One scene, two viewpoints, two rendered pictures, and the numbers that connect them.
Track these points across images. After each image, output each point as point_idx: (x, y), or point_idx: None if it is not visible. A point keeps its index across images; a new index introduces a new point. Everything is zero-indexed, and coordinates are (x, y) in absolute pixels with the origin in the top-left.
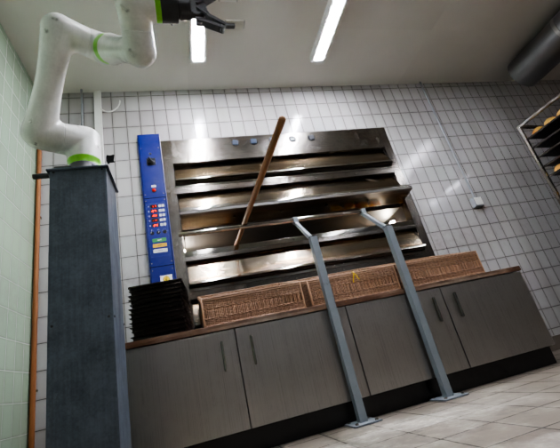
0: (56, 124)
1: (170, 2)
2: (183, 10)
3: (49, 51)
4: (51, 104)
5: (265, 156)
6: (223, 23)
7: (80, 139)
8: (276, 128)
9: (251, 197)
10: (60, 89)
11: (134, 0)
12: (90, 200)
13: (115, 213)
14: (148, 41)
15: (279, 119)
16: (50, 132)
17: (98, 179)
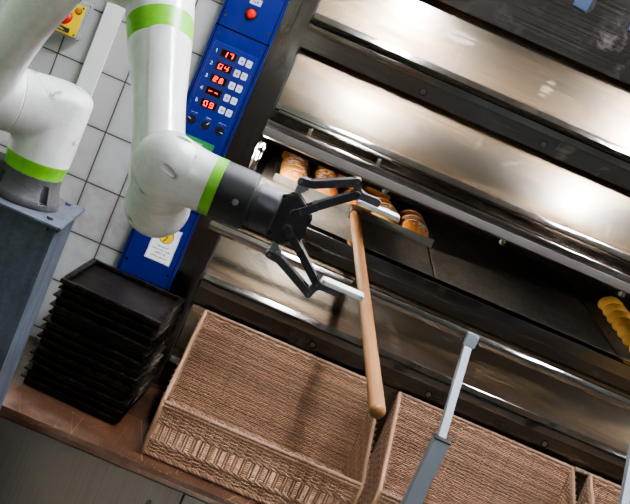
0: (8, 97)
1: (228, 215)
2: (251, 227)
3: (36, 4)
4: (7, 75)
5: (365, 362)
6: (314, 287)
7: (43, 128)
8: (368, 400)
9: (359, 308)
10: (38, 50)
11: (159, 191)
12: (1, 282)
13: (49, 274)
14: (167, 224)
15: (370, 411)
16: None
17: (32, 247)
